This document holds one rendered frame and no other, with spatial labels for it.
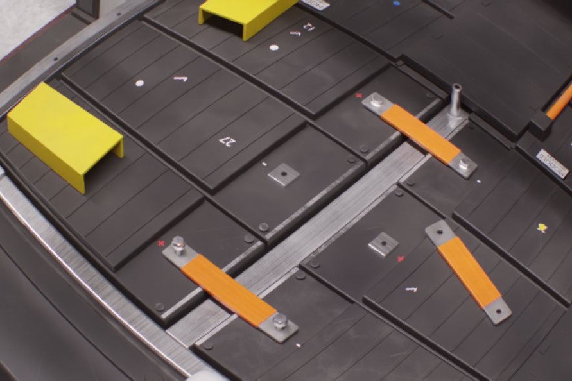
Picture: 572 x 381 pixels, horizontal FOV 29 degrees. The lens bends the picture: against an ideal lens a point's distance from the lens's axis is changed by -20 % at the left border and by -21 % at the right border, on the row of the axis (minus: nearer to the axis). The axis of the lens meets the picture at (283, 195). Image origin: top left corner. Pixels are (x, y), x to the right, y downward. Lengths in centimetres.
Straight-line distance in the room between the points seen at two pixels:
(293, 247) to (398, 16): 37
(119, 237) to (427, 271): 30
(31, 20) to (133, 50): 179
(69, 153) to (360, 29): 40
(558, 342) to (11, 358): 57
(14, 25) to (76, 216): 199
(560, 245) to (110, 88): 55
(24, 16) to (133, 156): 196
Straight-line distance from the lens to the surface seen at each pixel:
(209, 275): 122
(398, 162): 135
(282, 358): 116
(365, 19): 150
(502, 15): 156
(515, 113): 140
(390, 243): 126
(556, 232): 129
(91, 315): 105
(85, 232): 125
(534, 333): 119
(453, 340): 118
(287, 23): 148
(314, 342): 117
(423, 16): 152
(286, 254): 126
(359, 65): 142
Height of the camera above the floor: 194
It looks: 47 degrees down
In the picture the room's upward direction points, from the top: 3 degrees clockwise
